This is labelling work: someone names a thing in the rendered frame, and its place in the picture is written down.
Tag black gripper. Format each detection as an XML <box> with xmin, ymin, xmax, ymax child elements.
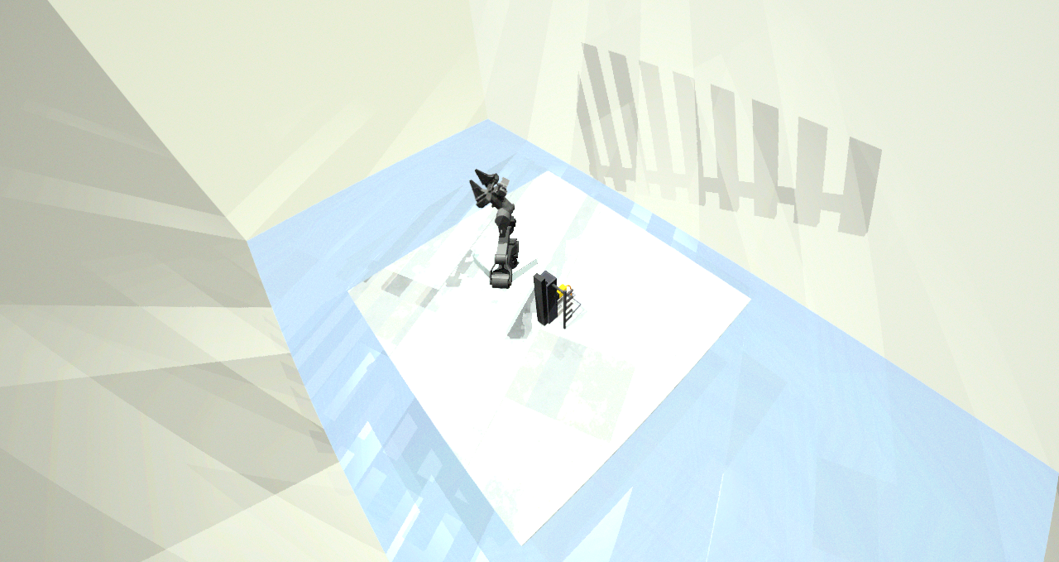
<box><xmin>469</xmin><ymin>169</ymin><xmax>506</xmax><ymax>209</ymax></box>

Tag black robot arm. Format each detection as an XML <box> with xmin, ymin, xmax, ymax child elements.
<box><xmin>489</xmin><ymin>177</ymin><xmax>520</xmax><ymax>289</ymax></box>

